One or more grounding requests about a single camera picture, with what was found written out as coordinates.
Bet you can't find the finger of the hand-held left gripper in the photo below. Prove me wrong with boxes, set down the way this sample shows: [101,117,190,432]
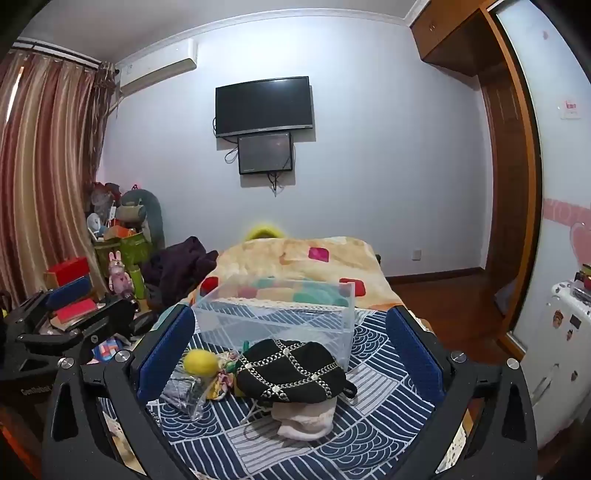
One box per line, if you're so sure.
[45,276,93,312]
[18,295,136,361]

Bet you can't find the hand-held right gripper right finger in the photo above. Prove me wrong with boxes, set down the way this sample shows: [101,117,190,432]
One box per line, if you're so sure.
[385,305,539,480]

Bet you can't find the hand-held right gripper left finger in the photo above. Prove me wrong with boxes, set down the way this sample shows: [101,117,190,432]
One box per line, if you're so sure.
[41,304,198,480]

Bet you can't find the yellow plush ball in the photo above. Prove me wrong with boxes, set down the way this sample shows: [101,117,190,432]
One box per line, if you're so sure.
[183,349,221,377]

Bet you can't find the clear plastic storage box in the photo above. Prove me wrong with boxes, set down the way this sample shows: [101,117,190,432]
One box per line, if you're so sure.
[191,276,356,371]

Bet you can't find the black beret with chain pattern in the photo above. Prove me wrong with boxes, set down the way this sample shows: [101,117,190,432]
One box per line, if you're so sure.
[235,339,359,408]

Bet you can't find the red box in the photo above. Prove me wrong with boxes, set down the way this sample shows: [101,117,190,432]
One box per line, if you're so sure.
[47,257,92,288]

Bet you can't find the pink flat box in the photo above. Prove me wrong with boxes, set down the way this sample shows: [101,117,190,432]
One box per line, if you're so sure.
[54,298,99,325]

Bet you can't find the colourful printed packet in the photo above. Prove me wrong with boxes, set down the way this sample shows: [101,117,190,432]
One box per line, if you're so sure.
[91,334,136,366]

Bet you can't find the clear plastic bag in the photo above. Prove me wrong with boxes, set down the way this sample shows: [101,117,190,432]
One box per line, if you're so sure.
[160,364,218,422]

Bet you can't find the pink bunny doll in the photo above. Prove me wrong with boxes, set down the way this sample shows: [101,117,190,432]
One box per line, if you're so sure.
[108,250,133,297]

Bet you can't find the floral fabric scrunchie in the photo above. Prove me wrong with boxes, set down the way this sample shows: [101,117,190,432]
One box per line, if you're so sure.
[209,351,244,400]

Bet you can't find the green storage bin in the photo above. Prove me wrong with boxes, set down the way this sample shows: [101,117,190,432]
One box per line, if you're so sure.
[92,230,151,288]

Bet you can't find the dark purple garment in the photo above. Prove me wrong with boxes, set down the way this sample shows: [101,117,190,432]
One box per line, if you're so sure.
[140,236,219,315]

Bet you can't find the striped brown curtain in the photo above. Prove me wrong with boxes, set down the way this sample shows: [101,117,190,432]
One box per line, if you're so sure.
[0,48,117,306]

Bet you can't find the grey plush toy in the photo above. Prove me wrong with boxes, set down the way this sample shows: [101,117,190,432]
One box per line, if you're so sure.
[115,188,165,251]

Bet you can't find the white fuzzy cloth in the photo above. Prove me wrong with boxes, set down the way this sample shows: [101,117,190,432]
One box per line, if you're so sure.
[270,399,336,440]

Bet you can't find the white refrigerator with stickers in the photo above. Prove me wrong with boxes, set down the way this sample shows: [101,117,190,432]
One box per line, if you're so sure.
[526,276,591,452]

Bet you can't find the orange patchwork quilt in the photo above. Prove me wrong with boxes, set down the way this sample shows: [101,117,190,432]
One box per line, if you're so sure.
[179,235,405,320]

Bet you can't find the yellow round object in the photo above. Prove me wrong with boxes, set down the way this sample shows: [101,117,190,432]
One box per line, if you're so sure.
[243,222,285,242]

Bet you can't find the small black monitor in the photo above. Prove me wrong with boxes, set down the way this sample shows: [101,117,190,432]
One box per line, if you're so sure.
[237,131,295,175]

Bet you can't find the white sliding door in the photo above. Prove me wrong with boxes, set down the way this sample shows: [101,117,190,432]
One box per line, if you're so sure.
[496,0,591,334]

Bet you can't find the white air conditioner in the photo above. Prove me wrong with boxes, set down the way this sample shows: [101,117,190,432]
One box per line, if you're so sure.
[115,39,199,96]

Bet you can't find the wooden overhead cabinet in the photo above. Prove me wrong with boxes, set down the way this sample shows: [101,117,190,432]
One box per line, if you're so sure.
[409,0,491,78]

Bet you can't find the wooden door frame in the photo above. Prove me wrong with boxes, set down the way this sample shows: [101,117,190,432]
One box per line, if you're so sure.
[479,4,544,361]

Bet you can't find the black wall television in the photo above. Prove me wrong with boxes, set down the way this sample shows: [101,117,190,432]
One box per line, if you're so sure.
[215,76,316,138]

